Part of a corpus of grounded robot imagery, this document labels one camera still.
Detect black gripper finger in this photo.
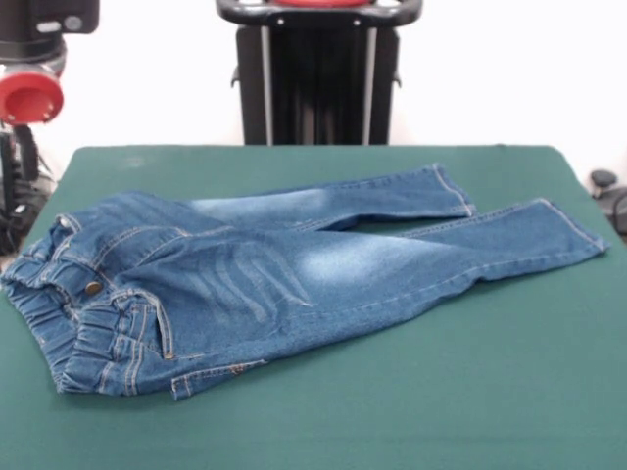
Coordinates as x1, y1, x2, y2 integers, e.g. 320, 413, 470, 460
13, 123, 41, 181

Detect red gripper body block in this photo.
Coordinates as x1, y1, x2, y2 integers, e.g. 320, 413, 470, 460
0, 62, 67, 127

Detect blue denim jeans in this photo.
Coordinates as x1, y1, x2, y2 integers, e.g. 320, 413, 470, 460
0, 162, 611, 403

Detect black electronics box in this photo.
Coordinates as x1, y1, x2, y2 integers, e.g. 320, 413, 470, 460
0, 127, 17, 212

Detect dark green table cloth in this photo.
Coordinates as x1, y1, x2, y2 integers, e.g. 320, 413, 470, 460
0, 143, 627, 470

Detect black office chair base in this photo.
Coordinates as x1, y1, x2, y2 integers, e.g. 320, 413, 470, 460
589, 168, 627, 231

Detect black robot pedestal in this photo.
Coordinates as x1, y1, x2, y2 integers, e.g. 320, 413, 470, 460
215, 0, 423, 146

